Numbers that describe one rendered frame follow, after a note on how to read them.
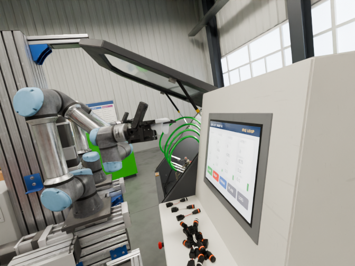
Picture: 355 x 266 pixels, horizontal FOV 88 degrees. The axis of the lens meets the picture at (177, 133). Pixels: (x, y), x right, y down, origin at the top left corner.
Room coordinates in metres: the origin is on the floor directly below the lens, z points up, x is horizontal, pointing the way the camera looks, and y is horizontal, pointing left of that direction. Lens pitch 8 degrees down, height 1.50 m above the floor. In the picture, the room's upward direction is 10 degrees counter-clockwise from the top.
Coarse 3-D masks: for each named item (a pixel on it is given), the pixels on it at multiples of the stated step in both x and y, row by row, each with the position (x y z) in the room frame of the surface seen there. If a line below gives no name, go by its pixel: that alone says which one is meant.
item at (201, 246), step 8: (184, 224) 0.72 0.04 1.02; (184, 232) 0.71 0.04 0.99; (192, 232) 0.65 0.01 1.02; (200, 232) 0.68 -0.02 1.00; (184, 240) 0.65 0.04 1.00; (192, 240) 0.63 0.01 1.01; (200, 240) 0.63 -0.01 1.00; (192, 248) 0.60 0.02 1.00; (200, 248) 0.57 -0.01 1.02; (192, 256) 0.57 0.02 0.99; (200, 256) 0.54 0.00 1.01; (208, 256) 0.56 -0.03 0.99; (192, 264) 0.53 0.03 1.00; (200, 264) 0.53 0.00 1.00
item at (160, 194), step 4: (156, 172) 1.65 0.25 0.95; (156, 176) 1.54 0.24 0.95; (160, 176) 1.53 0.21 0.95; (156, 180) 1.44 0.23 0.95; (160, 180) 1.42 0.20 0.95; (156, 184) 1.36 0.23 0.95; (160, 184) 1.35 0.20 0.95; (160, 188) 1.27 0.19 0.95; (160, 192) 1.21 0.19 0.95; (160, 196) 1.15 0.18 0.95; (164, 196) 1.14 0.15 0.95; (160, 200) 1.10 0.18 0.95
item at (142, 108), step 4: (140, 104) 0.75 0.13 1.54; (144, 104) 0.75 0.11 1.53; (140, 108) 0.75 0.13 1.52; (144, 108) 0.76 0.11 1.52; (136, 112) 0.75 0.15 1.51; (140, 112) 0.75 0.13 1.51; (144, 112) 0.77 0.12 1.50; (136, 116) 0.75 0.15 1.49; (140, 116) 0.74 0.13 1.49; (136, 120) 0.74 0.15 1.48; (140, 120) 0.76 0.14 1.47; (132, 124) 0.75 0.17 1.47; (136, 124) 0.74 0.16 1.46; (136, 128) 0.75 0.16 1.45
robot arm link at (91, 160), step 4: (92, 152) 1.45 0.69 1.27; (96, 152) 1.45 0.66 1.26; (84, 156) 1.38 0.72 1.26; (88, 156) 1.37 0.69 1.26; (92, 156) 1.38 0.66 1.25; (96, 156) 1.40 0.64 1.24; (84, 160) 1.38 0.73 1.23; (88, 160) 1.36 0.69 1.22; (92, 160) 1.37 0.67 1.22; (96, 160) 1.39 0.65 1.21; (84, 164) 1.39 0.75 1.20; (88, 164) 1.36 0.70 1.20; (92, 164) 1.37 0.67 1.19; (96, 164) 1.38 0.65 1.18; (100, 164) 1.42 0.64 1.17; (92, 168) 1.37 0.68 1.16; (96, 168) 1.38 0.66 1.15; (100, 168) 1.41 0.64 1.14
